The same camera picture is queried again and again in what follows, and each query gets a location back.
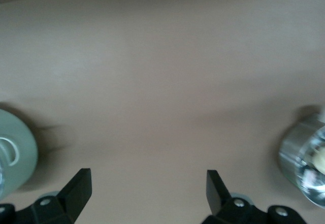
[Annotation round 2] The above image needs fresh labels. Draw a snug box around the brown table cover cloth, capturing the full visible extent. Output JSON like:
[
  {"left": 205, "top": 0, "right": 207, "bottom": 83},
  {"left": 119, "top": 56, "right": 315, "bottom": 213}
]
[{"left": 0, "top": 0, "right": 325, "bottom": 224}]

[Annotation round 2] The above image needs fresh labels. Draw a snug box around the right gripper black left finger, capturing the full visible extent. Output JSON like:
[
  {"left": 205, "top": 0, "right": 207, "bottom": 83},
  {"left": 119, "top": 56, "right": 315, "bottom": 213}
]
[{"left": 0, "top": 168, "right": 92, "bottom": 224}]

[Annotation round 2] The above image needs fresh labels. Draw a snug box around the glass pot lid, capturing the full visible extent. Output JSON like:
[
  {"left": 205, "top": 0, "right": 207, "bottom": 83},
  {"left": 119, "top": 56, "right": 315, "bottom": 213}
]
[{"left": 0, "top": 108, "right": 39, "bottom": 202}]

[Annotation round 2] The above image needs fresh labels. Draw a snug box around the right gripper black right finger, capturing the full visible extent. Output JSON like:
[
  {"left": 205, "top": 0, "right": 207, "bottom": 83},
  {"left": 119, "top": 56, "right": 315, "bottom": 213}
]
[{"left": 203, "top": 170, "right": 306, "bottom": 224}]

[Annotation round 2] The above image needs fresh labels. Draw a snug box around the stainless steel steamer pot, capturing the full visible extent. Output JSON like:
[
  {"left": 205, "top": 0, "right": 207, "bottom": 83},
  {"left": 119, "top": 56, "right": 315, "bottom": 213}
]
[{"left": 277, "top": 111, "right": 325, "bottom": 207}]

